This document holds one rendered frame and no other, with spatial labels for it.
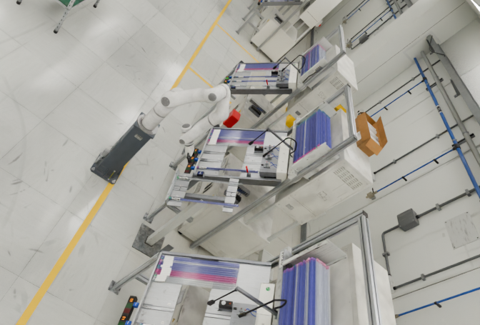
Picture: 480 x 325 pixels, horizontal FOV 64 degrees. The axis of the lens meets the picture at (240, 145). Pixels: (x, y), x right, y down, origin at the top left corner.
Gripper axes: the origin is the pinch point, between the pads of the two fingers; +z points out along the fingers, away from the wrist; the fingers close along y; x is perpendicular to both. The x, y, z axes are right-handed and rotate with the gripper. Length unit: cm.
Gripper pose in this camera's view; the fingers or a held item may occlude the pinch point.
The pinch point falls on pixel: (191, 158)
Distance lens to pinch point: 311.4
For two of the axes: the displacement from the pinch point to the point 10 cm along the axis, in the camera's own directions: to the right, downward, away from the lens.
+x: 9.8, 0.5, -1.7
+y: -1.7, 5.9, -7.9
